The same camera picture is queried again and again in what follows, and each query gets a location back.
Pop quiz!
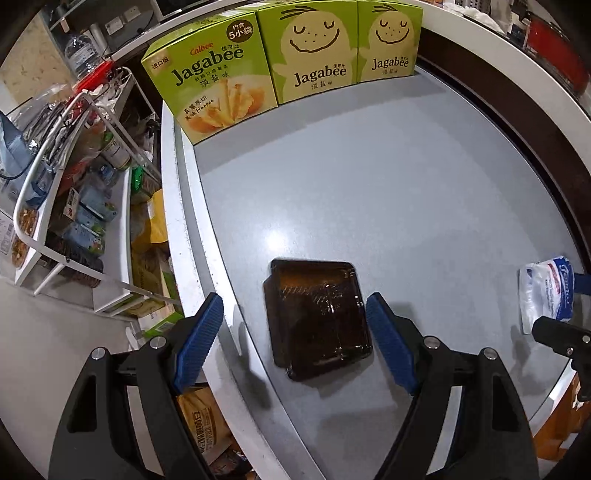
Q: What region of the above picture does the green snack box smiling face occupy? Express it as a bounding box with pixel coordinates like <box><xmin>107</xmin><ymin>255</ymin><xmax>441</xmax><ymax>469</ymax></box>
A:
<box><xmin>256</xmin><ymin>0</ymin><xmax>360</xmax><ymax>105</ymax></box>
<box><xmin>356</xmin><ymin>0</ymin><xmax>424</xmax><ymax>84</ymax></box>

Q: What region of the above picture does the orange printed snack packet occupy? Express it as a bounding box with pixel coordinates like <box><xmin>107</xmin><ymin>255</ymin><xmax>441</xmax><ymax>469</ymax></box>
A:
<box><xmin>178</xmin><ymin>387</ymin><xmax>234</xmax><ymax>467</ymax></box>

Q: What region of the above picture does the blue pouch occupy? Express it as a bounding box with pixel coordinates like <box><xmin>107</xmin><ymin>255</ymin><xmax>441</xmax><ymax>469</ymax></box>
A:
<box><xmin>0</xmin><ymin>111</ymin><xmax>29</xmax><ymax>178</ymax></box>

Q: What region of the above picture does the red box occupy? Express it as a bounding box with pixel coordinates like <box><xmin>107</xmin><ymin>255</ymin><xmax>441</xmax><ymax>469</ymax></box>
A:
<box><xmin>526</xmin><ymin>14</ymin><xmax>589</xmax><ymax>88</ymax></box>

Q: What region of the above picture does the white and blue tissue pack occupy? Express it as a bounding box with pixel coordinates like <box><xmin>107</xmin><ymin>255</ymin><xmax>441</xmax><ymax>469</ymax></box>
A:
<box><xmin>518</xmin><ymin>254</ymin><xmax>577</xmax><ymax>335</ymax></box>

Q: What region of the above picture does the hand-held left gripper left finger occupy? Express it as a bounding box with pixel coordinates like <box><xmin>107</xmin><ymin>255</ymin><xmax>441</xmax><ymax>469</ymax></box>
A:
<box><xmin>47</xmin><ymin>292</ymin><xmax>225</xmax><ymax>480</ymax></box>

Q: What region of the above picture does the brown plastic tray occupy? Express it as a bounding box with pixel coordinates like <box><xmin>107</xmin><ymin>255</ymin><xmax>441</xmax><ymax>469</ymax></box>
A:
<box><xmin>263</xmin><ymin>258</ymin><xmax>374</xmax><ymax>381</ymax></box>

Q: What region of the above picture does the clear-wrapped cookie pack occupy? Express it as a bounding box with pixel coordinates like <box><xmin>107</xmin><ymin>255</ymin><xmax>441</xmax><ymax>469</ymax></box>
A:
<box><xmin>10</xmin><ymin>207</ymin><xmax>41</xmax><ymax>269</ymax></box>

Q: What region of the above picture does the green snack box fries picture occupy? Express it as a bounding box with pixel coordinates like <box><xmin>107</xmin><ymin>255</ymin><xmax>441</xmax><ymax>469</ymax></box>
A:
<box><xmin>141</xmin><ymin>10</ymin><xmax>279</xmax><ymax>145</ymax></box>

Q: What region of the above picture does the white wire rack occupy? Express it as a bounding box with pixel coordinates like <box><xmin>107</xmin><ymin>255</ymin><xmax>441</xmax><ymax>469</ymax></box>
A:
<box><xmin>0</xmin><ymin>67</ymin><xmax>185</xmax><ymax>319</ymax></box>

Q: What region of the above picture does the clear water bottle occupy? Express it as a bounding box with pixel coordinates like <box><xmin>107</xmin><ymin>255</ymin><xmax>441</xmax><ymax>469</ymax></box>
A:
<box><xmin>65</xmin><ymin>30</ymin><xmax>109</xmax><ymax>81</ymax></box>

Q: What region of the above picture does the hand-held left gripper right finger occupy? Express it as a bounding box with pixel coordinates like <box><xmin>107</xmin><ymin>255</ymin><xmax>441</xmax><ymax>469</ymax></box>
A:
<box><xmin>366</xmin><ymin>292</ymin><xmax>541</xmax><ymax>480</ymax></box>

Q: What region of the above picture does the green can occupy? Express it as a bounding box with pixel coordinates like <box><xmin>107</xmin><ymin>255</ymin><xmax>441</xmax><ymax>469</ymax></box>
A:
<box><xmin>104</xmin><ymin>133</ymin><xmax>133</xmax><ymax>171</ymax></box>

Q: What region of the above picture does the yellow paper bag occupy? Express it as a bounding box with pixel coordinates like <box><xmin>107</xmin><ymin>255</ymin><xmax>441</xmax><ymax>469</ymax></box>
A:
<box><xmin>137</xmin><ymin>190</ymin><xmax>170</xmax><ymax>246</ymax></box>

